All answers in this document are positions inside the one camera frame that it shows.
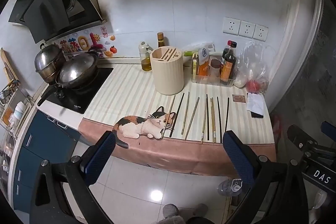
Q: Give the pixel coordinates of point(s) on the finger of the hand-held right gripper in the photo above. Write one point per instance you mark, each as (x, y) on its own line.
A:
(299, 134)
(329, 129)

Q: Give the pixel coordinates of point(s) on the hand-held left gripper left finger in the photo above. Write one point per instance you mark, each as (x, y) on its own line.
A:
(102, 155)

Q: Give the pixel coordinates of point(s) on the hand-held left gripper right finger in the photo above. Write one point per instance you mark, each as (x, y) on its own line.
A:
(239, 158)

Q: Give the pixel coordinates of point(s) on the black chopstick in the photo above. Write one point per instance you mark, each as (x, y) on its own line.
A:
(177, 115)
(219, 117)
(226, 115)
(207, 121)

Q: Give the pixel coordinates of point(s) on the beige utensil holder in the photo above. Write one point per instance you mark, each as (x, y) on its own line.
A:
(168, 74)

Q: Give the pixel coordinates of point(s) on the clear plastic bottle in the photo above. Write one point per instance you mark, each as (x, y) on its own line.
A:
(231, 187)

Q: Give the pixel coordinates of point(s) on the black smartphone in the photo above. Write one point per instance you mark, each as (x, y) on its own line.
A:
(257, 115)

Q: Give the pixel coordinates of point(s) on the white paper slip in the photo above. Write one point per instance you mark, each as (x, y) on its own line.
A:
(256, 103)

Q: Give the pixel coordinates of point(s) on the blue kitchen cabinet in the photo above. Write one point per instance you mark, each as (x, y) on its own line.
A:
(44, 140)

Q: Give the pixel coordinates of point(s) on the grey slipper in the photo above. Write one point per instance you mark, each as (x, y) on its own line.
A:
(202, 210)
(171, 211)

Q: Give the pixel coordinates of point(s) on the red tomato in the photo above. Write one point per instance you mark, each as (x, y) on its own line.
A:
(252, 86)

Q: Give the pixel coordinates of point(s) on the striped cat print mat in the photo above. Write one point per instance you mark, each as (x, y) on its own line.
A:
(131, 87)

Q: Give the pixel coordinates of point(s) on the white round food item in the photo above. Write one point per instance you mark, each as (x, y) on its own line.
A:
(240, 80)

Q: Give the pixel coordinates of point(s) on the clear plastic organizer tray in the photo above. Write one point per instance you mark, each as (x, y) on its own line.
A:
(210, 81)

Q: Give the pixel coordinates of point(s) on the clear plastic bag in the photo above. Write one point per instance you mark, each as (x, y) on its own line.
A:
(252, 58)

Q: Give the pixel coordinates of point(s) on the dark bottle with orange label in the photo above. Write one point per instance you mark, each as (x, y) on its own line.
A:
(227, 69)

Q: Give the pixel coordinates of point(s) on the jar with brown lid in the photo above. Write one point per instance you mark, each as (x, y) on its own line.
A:
(215, 69)

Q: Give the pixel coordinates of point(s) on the stack of white bowls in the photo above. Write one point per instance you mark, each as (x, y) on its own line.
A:
(19, 109)

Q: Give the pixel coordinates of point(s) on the orange and white pouch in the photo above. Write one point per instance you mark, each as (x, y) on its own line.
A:
(203, 66)

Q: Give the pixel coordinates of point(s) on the yellow box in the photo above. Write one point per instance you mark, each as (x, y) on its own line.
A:
(194, 66)

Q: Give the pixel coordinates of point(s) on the glass oil dispenser bottle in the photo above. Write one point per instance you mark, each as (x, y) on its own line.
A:
(146, 62)

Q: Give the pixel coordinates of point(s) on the stainless steel steamer pot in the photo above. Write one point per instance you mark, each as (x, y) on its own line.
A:
(48, 58)

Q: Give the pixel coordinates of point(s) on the dark bottle with red cap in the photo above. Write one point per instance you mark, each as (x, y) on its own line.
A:
(231, 45)

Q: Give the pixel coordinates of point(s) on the green packet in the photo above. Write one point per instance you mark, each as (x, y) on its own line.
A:
(188, 53)

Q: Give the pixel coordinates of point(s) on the white plastic bag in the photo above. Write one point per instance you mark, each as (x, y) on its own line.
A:
(199, 46)

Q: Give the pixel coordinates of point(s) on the dark bottle with gold cap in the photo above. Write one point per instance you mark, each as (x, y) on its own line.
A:
(160, 41)

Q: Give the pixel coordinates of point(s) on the wooden cutting board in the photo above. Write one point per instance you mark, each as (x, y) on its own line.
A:
(6, 61)

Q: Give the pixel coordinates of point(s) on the black range hood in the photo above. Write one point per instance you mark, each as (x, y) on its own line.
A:
(42, 8)

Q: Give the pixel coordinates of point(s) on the white wall socket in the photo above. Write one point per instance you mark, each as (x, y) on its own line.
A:
(246, 29)
(260, 32)
(231, 26)

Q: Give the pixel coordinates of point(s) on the colourful wall stickers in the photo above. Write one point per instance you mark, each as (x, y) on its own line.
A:
(81, 43)

